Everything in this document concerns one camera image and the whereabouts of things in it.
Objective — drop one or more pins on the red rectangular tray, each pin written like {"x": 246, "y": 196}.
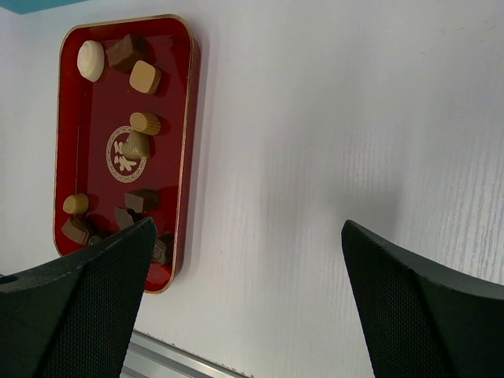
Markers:
{"x": 93, "y": 123}

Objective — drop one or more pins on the teal tin lid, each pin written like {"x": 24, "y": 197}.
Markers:
{"x": 21, "y": 7}

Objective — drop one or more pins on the brown bar chocolate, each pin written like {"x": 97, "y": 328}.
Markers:
{"x": 79, "y": 230}

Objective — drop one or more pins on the tan cup chocolate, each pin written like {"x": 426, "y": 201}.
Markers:
{"x": 146, "y": 123}

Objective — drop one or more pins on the white round chocolate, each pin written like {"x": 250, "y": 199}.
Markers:
{"x": 91, "y": 60}

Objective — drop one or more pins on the tan cone chocolate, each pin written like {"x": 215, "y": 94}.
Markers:
{"x": 136, "y": 146}

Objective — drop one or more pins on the brown block chocolate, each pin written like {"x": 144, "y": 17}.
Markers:
{"x": 123, "y": 55}

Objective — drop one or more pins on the dark diamond chocolate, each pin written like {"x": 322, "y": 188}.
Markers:
{"x": 125, "y": 217}

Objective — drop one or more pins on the light square chocolate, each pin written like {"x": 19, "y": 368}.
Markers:
{"x": 145, "y": 78}

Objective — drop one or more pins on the dark swirl chocolate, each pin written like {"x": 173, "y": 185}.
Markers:
{"x": 163, "y": 249}

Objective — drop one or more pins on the tan cylinder chocolate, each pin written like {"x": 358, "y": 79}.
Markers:
{"x": 76, "y": 204}

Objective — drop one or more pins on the aluminium rail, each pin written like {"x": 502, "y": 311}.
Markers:
{"x": 150, "y": 357}

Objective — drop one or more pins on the dark square chocolate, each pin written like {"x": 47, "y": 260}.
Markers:
{"x": 141, "y": 201}

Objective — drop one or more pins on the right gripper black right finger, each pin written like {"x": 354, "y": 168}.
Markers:
{"x": 420, "y": 318}

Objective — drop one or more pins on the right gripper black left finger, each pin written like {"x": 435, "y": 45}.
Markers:
{"x": 74, "y": 316}

